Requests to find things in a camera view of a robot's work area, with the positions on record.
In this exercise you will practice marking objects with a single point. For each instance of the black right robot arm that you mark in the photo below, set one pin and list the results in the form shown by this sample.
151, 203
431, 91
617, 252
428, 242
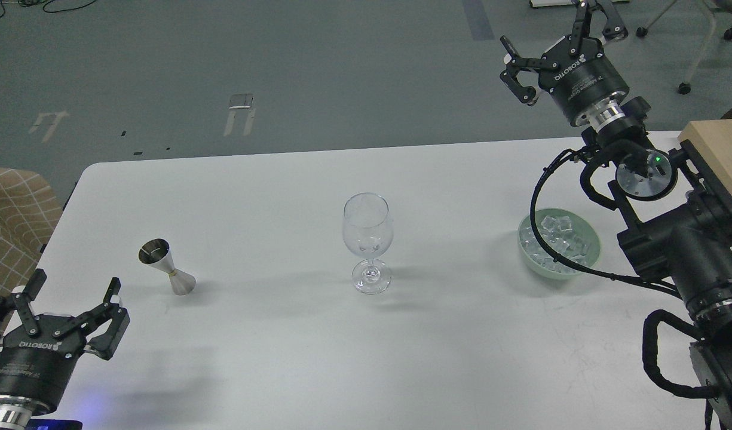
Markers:
676, 205

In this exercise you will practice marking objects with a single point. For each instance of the metal floor plate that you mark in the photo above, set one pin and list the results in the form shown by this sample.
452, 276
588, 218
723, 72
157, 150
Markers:
241, 101

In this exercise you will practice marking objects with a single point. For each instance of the green bowl of ice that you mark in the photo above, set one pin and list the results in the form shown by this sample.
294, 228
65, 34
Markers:
564, 231

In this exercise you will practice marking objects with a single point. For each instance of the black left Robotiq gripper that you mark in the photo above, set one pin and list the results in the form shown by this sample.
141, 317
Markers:
39, 355

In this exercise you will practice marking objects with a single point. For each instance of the clear wine glass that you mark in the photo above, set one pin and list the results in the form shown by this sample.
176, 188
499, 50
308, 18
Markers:
368, 232

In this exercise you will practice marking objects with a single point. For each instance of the office chair with wheels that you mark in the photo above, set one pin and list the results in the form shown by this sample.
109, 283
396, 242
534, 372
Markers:
709, 10

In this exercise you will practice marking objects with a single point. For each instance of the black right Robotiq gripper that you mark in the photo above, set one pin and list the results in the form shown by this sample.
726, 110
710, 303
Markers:
584, 74

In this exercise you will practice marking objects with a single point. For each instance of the beige checkered cloth chair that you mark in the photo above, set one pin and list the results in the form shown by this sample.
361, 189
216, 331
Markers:
29, 214

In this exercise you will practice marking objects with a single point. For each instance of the steel cocktail jigger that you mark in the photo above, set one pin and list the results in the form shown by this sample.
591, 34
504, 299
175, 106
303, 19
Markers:
156, 253

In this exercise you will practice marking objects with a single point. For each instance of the light wooden block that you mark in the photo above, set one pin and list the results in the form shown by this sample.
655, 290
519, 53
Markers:
712, 139

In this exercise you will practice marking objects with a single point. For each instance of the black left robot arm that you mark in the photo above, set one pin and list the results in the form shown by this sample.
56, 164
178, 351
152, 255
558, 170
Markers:
10, 418

